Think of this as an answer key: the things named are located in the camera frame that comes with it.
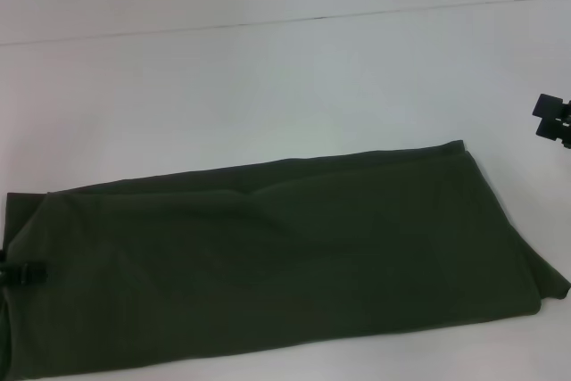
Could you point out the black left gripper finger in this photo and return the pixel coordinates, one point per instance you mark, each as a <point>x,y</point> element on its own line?
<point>24,273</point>

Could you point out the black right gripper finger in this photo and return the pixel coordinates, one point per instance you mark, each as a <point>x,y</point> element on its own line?
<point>553,133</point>
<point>551,106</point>

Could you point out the dark green FREE t-shirt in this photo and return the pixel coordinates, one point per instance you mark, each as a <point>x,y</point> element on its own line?
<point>267,265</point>

